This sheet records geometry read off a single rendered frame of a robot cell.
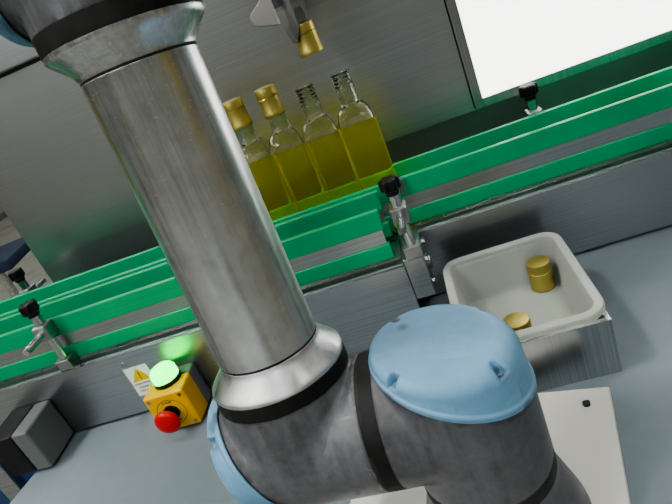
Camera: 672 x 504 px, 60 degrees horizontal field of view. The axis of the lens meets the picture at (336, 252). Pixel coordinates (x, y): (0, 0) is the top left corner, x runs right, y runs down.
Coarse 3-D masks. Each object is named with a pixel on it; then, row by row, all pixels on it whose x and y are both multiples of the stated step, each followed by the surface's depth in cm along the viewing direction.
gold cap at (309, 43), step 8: (304, 24) 81; (312, 24) 82; (304, 32) 82; (312, 32) 82; (304, 40) 82; (312, 40) 82; (304, 48) 83; (312, 48) 83; (320, 48) 83; (304, 56) 83
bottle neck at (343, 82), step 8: (336, 72) 89; (344, 72) 87; (336, 80) 87; (344, 80) 87; (352, 80) 88; (336, 88) 88; (344, 88) 88; (352, 88) 88; (344, 96) 88; (352, 96) 88; (344, 104) 89
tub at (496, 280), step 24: (528, 240) 85; (552, 240) 83; (456, 264) 87; (480, 264) 87; (504, 264) 87; (552, 264) 86; (576, 264) 75; (456, 288) 83; (480, 288) 88; (504, 288) 88; (528, 288) 87; (576, 288) 75; (504, 312) 84; (528, 312) 82; (552, 312) 80; (576, 312) 78; (600, 312) 66; (528, 336) 67
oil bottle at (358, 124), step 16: (352, 112) 88; (368, 112) 88; (352, 128) 89; (368, 128) 89; (352, 144) 90; (368, 144) 90; (384, 144) 91; (352, 160) 91; (368, 160) 91; (384, 160) 91; (368, 176) 92; (384, 176) 92
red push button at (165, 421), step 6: (162, 414) 87; (168, 414) 87; (174, 414) 88; (156, 420) 88; (162, 420) 87; (168, 420) 87; (174, 420) 87; (180, 420) 88; (156, 426) 88; (162, 426) 88; (168, 426) 88; (174, 426) 88; (168, 432) 89
